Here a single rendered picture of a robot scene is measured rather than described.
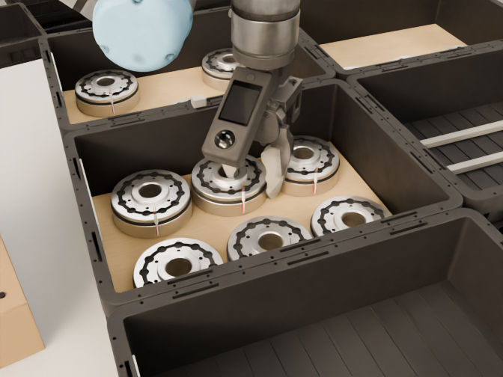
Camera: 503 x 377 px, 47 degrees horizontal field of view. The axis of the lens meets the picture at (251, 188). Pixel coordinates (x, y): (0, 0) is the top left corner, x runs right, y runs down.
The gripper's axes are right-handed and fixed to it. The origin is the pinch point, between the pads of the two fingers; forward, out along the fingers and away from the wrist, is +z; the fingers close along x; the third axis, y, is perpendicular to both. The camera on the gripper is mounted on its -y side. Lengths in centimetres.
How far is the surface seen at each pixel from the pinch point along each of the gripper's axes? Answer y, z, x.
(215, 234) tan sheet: -8.0, 2.0, 1.4
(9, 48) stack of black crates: 59, 29, 101
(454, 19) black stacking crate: 63, -2, -17
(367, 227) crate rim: -9.7, -8.5, -17.2
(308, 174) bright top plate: 4.3, -1.5, -6.3
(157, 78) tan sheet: 23.6, 2.7, 28.6
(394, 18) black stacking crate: 60, -1, -5
